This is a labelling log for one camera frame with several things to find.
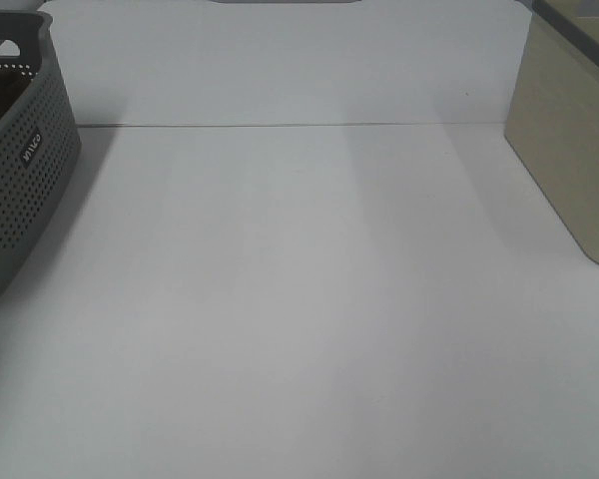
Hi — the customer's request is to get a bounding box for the beige plastic storage basket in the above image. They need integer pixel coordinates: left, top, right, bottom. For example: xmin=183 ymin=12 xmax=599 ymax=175
xmin=504 ymin=1 xmax=599 ymax=264

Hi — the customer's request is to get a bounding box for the grey perforated laundry basket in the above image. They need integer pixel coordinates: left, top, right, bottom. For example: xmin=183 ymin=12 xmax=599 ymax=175
xmin=0 ymin=10 xmax=81 ymax=295

